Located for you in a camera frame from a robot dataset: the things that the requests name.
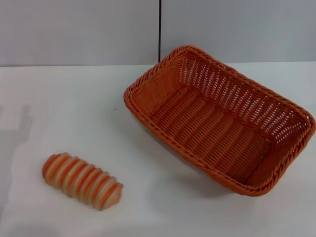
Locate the orange woven plastic basket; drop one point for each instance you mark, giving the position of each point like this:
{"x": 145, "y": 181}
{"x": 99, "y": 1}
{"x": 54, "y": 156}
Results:
{"x": 209, "y": 133}

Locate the orange white striped bread roll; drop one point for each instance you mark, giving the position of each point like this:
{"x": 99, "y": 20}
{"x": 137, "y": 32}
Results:
{"x": 81, "y": 180}

